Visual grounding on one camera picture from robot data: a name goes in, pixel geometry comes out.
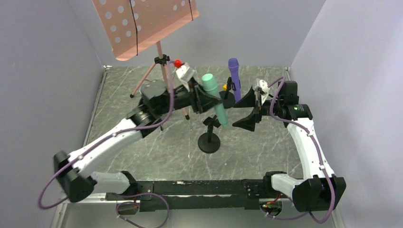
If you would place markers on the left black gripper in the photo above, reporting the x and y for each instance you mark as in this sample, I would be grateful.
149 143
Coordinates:
196 99

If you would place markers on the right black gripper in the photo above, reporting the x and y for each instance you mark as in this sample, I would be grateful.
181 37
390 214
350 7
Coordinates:
258 106

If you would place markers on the black round-base mic stand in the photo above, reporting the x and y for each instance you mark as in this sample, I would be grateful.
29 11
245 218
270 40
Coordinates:
228 98

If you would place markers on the purple microphone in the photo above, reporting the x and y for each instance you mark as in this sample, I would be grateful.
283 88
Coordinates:
233 66

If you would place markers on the glitter silver microphone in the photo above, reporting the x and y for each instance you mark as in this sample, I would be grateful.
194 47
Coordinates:
143 87

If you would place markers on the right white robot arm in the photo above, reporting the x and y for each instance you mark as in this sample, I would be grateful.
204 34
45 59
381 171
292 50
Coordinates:
319 189

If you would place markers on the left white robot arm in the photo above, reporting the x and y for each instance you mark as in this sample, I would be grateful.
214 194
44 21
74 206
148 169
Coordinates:
75 171

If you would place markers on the pink music stand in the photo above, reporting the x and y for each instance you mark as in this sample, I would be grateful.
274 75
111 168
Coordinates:
132 26

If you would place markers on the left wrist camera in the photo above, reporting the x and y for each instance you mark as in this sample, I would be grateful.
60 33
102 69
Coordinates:
184 71

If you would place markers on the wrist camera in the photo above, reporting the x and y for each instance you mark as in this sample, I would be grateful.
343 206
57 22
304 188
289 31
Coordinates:
184 71
261 87

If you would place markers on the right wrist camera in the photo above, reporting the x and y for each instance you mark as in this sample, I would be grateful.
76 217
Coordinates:
261 87

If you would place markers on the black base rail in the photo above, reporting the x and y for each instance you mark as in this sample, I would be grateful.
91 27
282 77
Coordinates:
200 194

